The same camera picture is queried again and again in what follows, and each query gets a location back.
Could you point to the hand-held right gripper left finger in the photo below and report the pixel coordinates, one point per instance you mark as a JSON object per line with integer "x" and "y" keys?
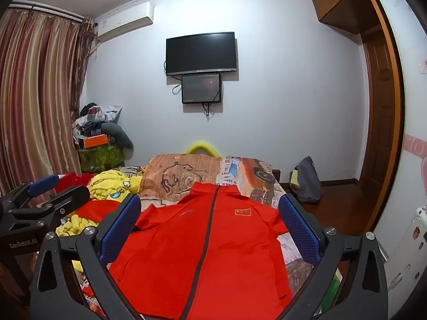
{"x": 120, "y": 231}

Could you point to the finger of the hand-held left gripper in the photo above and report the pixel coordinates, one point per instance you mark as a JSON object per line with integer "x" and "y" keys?
{"x": 68, "y": 201}
{"x": 43, "y": 184}

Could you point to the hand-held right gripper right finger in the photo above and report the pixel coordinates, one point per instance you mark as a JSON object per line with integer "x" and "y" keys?
{"x": 299, "y": 231}

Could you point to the red zip jacket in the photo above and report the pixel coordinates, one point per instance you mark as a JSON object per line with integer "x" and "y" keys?
{"x": 233, "y": 240}

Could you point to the pile of clothes and clutter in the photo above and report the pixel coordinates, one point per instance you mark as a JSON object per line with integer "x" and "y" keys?
{"x": 88, "y": 126}

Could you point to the red plush cloth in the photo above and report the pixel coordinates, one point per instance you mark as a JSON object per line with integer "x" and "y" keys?
{"x": 71, "y": 178}

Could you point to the yellow cartoon blanket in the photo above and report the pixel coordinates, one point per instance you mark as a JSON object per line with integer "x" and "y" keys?
{"x": 110, "y": 183}

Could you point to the grey backpack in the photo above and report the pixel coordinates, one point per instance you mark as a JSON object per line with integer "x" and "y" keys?
{"x": 308, "y": 180}

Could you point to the green patterned cloth cover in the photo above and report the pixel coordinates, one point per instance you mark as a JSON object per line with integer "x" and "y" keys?
{"x": 100, "y": 158}

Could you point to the yellow notebook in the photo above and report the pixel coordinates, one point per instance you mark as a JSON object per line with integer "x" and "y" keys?
{"x": 295, "y": 177}

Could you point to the grey striped cloth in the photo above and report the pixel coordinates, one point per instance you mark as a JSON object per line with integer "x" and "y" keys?
{"x": 131, "y": 170}

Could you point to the green plastic bag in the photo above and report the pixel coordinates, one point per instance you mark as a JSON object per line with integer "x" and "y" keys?
{"x": 331, "y": 290}

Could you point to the orange box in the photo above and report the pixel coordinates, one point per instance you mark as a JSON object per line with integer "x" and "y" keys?
{"x": 96, "y": 141}

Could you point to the newspaper print bed sheet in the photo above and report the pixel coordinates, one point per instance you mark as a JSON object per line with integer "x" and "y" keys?
{"x": 253, "y": 176}

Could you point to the brown printed pillow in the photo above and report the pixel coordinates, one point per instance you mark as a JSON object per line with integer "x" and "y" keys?
{"x": 180, "y": 176}

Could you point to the grey bolster pillow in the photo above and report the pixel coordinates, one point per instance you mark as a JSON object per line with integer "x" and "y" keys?
{"x": 116, "y": 131}

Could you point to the striped red beige curtain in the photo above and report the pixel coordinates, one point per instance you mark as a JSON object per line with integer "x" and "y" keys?
{"x": 33, "y": 90}

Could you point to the white appliance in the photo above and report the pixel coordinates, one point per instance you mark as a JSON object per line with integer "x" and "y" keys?
{"x": 407, "y": 256}

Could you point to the yellow foam tube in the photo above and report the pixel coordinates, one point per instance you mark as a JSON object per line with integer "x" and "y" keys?
{"x": 200, "y": 144}

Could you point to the small black monitor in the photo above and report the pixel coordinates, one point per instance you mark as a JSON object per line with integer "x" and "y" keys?
{"x": 201, "y": 88}

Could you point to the white air conditioner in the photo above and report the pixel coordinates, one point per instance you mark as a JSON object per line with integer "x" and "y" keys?
{"x": 125, "y": 21}

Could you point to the wooden overhead cabinet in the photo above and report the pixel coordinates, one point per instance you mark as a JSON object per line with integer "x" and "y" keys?
{"x": 337, "y": 3}

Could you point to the wooden bed frame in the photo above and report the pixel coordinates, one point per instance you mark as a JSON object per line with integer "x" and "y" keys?
{"x": 278, "y": 180}

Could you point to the pink wall decal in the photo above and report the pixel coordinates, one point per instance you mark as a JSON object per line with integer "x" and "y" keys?
{"x": 417, "y": 153}

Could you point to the curtain rail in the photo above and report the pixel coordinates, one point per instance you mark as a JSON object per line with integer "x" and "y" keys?
{"x": 43, "y": 10}

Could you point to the black wall television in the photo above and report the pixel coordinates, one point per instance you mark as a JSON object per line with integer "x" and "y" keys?
{"x": 200, "y": 53}

